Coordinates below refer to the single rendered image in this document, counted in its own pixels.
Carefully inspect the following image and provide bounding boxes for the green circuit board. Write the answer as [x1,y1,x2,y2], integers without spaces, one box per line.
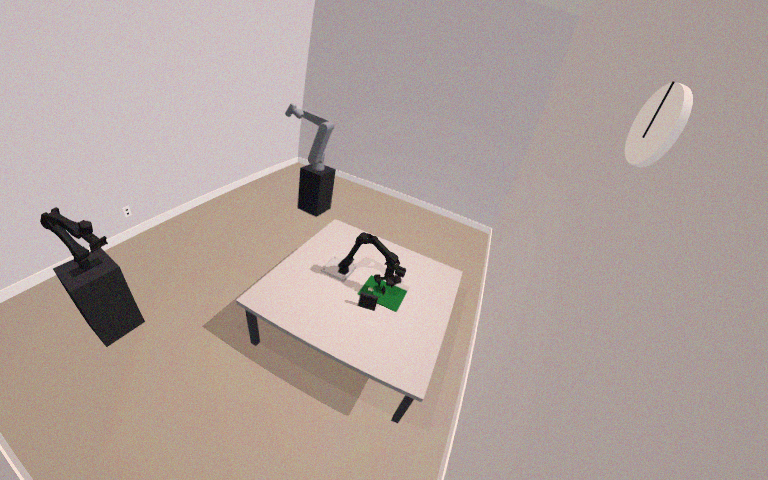
[357,275,408,312]

